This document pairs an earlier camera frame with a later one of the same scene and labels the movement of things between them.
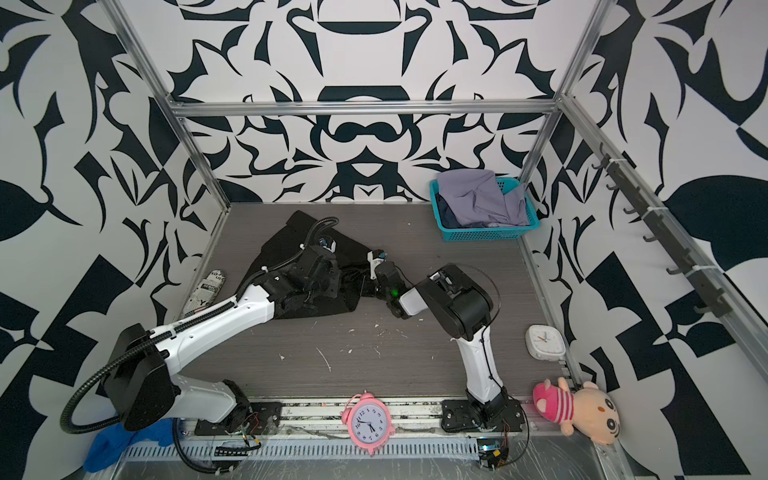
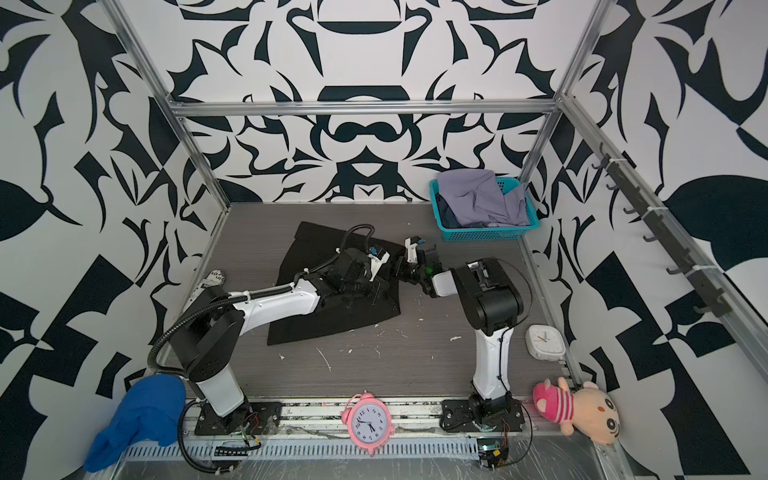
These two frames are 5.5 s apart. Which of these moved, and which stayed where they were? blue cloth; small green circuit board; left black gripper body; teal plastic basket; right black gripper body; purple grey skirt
Moved: left black gripper body; right black gripper body
Stayed: blue cloth; purple grey skirt; small green circuit board; teal plastic basket
